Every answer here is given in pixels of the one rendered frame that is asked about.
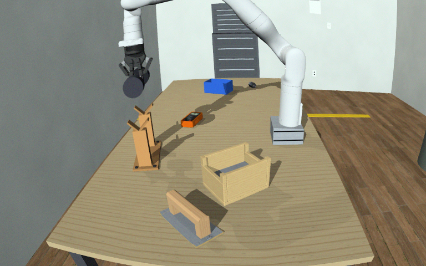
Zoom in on orange digital multimeter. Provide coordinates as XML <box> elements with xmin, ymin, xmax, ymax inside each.
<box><xmin>181</xmin><ymin>112</ymin><xmax>203</xmax><ymax>127</ymax></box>

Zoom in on blue open bin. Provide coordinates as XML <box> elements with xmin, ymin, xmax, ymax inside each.
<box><xmin>204</xmin><ymin>79</ymin><xmax>233</xmax><ymax>95</ymax></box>

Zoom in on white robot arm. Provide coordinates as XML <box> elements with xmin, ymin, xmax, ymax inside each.
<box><xmin>119</xmin><ymin>0</ymin><xmax>306</xmax><ymax>127</ymax></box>

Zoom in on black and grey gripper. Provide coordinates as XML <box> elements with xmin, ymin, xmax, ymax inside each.
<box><xmin>119</xmin><ymin>44</ymin><xmax>153</xmax><ymax>79</ymax></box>

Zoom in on black dumbbell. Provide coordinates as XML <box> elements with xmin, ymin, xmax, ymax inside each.
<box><xmin>123</xmin><ymin>68</ymin><xmax>150</xmax><ymax>98</ymax></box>

